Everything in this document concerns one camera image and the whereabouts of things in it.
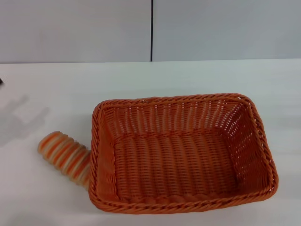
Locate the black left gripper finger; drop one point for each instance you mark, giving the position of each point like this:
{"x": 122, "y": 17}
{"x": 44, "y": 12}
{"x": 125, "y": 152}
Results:
{"x": 1, "y": 82}

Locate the orange white striped bread roll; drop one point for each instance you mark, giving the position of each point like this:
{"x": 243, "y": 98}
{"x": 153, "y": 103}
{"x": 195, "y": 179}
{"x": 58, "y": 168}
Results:
{"x": 63, "y": 153}

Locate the orange woven plastic basket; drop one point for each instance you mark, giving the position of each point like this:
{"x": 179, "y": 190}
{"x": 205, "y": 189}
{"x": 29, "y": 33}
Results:
{"x": 178, "y": 160}

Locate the black vertical wall strip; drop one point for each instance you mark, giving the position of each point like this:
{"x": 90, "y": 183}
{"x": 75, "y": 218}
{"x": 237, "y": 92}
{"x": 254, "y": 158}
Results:
{"x": 152, "y": 30}

